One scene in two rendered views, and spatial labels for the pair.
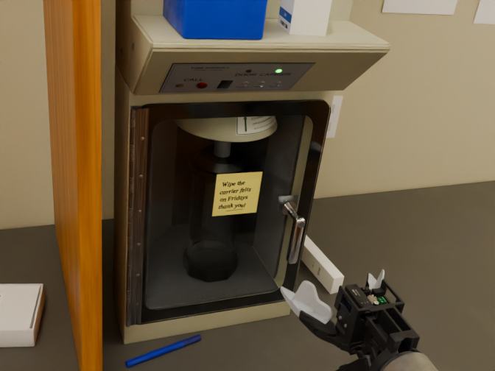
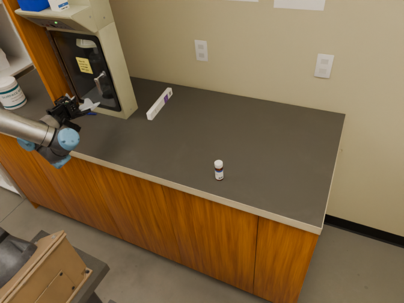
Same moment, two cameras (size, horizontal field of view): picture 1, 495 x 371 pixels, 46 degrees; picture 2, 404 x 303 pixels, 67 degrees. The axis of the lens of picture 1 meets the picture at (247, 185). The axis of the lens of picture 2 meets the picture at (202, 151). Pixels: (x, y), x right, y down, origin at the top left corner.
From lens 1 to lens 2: 148 cm
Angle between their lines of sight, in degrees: 45
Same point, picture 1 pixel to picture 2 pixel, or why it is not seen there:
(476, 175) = (303, 102)
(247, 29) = (32, 8)
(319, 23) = (56, 7)
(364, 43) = (63, 15)
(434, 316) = (166, 140)
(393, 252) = (194, 116)
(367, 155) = (229, 74)
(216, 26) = (26, 7)
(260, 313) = (115, 114)
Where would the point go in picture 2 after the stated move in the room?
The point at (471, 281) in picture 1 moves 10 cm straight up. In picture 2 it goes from (204, 137) to (202, 121)
